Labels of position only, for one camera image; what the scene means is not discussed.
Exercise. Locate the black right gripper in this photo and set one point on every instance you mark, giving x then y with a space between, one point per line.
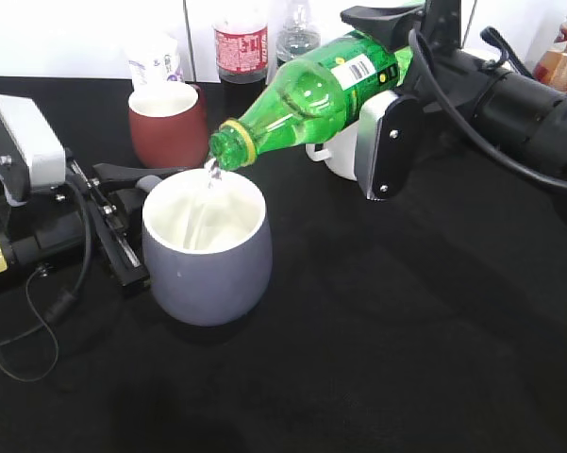
437 57

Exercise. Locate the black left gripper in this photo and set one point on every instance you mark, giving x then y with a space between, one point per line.
104 209

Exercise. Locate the green soda bottle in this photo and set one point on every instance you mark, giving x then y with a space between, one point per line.
311 99

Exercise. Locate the grey ceramic mug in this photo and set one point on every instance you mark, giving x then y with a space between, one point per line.
206 244

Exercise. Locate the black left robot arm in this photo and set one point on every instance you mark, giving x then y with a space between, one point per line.
18 234

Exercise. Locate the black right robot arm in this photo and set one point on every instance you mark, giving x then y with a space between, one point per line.
514 119

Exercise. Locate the clear cestbon water bottle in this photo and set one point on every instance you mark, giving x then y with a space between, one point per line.
298 34

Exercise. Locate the red ceramic mug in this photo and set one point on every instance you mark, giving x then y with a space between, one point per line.
168 124

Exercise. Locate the white milk carton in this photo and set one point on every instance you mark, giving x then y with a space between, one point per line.
153 58

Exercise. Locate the white ceramic mug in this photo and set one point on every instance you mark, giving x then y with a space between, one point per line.
338 153

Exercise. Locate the dark cola bottle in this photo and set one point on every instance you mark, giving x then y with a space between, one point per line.
241 43

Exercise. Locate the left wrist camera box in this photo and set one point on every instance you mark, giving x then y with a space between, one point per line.
32 158

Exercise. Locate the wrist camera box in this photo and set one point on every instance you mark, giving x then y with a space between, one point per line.
391 127
32 158

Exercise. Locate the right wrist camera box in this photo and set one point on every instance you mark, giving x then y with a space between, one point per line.
391 127

